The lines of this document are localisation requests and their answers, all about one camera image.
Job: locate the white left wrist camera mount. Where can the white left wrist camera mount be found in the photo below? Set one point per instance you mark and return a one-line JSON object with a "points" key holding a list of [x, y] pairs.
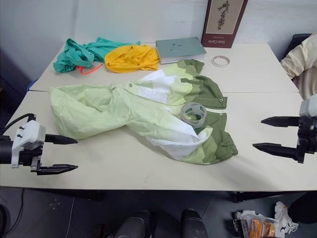
{"points": [[26, 135]]}

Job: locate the grey-green hardcover book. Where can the grey-green hardcover book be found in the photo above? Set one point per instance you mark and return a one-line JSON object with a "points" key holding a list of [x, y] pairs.
{"points": [[178, 47]]}

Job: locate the clear packing tape roll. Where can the clear packing tape roll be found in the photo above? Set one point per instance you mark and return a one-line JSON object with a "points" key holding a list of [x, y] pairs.
{"points": [[184, 110]]}

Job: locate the black table crossbar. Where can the black table crossbar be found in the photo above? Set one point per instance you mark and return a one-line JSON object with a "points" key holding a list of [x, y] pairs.
{"points": [[267, 196]]}

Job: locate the clear bag with orange items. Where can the clear bag with orange items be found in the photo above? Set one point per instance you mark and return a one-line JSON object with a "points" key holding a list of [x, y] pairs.
{"points": [[257, 226]]}

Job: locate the beige garment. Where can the beige garment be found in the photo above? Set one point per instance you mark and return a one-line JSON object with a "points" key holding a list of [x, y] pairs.
{"points": [[304, 62]]}

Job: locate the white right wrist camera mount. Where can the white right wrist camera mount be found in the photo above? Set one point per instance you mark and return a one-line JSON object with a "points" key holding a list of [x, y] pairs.
{"points": [[308, 106]]}

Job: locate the white crumpled cloth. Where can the white crumpled cloth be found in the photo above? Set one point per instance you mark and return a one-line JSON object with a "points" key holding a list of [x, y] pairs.
{"points": [[284, 218]]}

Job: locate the teal garment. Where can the teal garment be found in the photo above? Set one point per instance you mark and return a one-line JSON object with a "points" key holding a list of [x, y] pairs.
{"points": [[67, 62]]}

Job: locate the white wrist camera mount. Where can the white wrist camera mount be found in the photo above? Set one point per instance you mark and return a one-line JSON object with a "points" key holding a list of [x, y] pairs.
{"points": [[26, 135], [308, 106]]}

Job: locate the white masking tape roll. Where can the white masking tape roll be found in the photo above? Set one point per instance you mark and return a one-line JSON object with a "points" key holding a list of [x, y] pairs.
{"points": [[213, 62]]}

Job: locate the yellow garment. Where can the yellow garment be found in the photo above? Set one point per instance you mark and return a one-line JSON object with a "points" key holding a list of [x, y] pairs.
{"points": [[123, 57]]}

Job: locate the dark rounded shape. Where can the dark rounded shape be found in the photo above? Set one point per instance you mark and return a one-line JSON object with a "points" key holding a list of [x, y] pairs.
{"points": [[194, 223], [136, 224]]}

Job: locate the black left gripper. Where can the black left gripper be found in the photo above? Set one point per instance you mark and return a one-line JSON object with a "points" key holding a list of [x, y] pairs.
{"points": [[27, 156]]}

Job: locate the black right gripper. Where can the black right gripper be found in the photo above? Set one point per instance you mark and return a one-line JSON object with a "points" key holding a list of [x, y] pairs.
{"points": [[309, 136]]}

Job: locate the green patchwork zip jacket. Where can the green patchwork zip jacket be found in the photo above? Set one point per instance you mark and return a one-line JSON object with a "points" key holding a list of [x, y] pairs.
{"points": [[99, 111]]}

